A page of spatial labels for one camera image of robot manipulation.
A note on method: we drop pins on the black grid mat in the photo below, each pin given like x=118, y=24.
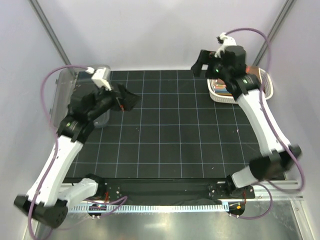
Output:
x=175, y=131

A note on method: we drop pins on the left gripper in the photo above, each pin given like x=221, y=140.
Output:
x=129, y=101

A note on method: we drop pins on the aluminium rail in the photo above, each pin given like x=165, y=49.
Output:
x=281, y=190

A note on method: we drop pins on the peach dotted towel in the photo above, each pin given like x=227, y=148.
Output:
x=220, y=88

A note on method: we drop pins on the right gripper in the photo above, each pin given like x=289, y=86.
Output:
x=207, y=57

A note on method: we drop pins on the white slotted cable duct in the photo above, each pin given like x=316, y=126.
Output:
x=99, y=208

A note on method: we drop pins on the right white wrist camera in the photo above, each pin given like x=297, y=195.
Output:
x=224, y=41

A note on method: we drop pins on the salmon pink towel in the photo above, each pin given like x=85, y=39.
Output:
x=253, y=70

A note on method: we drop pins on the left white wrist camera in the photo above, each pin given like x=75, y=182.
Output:
x=100, y=77

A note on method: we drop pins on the white perforated basket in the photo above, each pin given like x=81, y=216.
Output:
x=264, y=76

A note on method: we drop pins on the clear plastic bin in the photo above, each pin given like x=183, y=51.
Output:
x=72, y=85

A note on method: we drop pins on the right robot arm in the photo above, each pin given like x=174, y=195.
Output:
x=278, y=155

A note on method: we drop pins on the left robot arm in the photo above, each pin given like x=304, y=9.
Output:
x=44, y=202

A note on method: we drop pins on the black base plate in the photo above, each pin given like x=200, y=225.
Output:
x=144, y=190

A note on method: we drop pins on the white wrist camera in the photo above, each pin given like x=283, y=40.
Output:
x=224, y=41
x=100, y=77

